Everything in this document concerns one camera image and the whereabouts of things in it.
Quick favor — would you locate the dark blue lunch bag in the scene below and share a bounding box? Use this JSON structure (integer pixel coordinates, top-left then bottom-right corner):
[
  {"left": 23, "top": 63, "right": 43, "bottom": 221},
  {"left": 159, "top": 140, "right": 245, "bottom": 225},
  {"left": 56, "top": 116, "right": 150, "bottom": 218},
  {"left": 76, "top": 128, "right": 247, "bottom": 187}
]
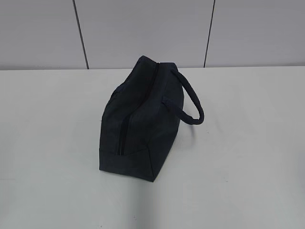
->
[{"left": 99, "top": 56, "right": 204, "bottom": 182}]

